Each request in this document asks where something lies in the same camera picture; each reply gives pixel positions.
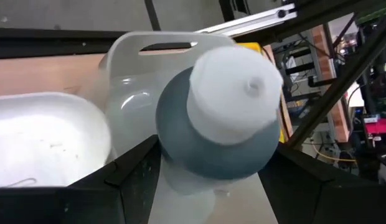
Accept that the pink box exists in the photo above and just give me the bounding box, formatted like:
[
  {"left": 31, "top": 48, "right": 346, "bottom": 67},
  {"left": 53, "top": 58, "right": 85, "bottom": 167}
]
[{"left": 364, "top": 118, "right": 386, "bottom": 135}]

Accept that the black table edge rail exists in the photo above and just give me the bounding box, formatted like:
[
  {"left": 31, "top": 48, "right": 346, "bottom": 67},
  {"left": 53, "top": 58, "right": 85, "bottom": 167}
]
[{"left": 0, "top": 27, "right": 128, "bottom": 59}]

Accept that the grey bottle with white cap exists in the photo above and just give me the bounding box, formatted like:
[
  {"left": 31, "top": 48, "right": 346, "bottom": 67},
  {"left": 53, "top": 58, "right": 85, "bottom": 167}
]
[{"left": 154, "top": 45, "right": 285, "bottom": 200}]

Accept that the silver aluminium frame rail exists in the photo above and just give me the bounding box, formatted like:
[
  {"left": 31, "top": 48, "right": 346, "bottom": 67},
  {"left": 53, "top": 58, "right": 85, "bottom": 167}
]
[{"left": 194, "top": 2, "right": 298, "bottom": 38}]

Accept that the thin black frame post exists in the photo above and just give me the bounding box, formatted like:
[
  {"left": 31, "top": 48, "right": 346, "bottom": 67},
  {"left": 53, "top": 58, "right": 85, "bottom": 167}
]
[{"left": 144, "top": 0, "right": 162, "bottom": 32}]

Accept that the brick column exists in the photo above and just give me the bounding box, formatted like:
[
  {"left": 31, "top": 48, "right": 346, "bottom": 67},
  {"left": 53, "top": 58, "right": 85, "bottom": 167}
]
[{"left": 309, "top": 24, "right": 351, "bottom": 142}]

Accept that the white plastic caddy with handle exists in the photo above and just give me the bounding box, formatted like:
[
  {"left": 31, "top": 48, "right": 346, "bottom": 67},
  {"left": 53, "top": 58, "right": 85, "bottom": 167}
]
[{"left": 0, "top": 30, "right": 262, "bottom": 224}]

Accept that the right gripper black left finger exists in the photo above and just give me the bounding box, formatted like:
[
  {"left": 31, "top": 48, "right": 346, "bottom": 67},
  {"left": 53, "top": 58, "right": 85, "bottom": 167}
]
[{"left": 0, "top": 134, "right": 162, "bottom": 224}]

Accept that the yellow cable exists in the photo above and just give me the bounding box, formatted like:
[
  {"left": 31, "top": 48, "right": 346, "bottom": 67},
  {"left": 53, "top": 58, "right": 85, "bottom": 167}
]
[{"left": 311, "top": 141, "right": 357, "bottom": 163}]

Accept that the brown wooden post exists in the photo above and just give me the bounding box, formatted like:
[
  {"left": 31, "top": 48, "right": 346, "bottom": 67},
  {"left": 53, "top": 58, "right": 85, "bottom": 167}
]
[{"left": 263, "top": 45, "right": 294, "bottom": 139}]

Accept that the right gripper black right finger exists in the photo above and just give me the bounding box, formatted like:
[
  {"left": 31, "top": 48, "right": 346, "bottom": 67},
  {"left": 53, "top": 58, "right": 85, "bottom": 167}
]
[{"left": 258, "top": 146, "right": 386, "bottom": 224}]

